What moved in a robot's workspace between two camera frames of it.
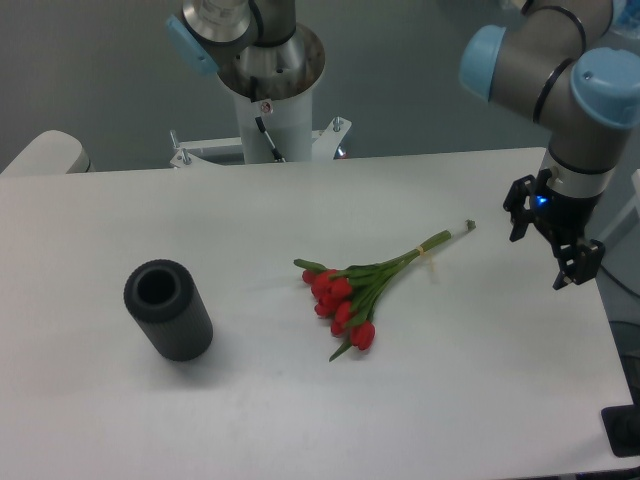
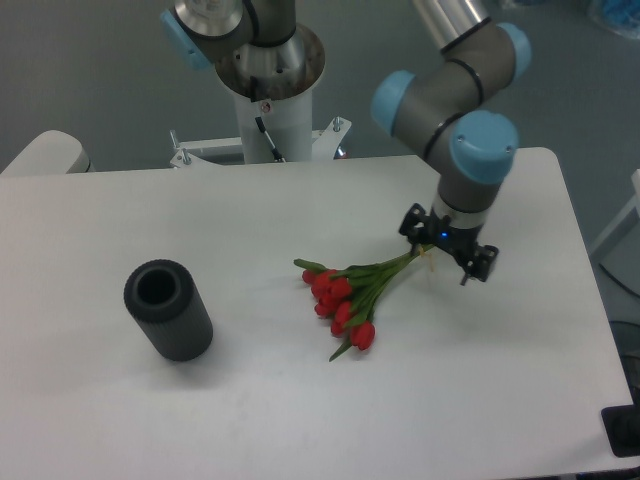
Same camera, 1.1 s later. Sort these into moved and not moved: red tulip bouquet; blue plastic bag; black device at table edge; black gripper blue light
Moved: black gripper blue light
Not moved: black device at table edge; blue plastic bag; red tulip bouquet
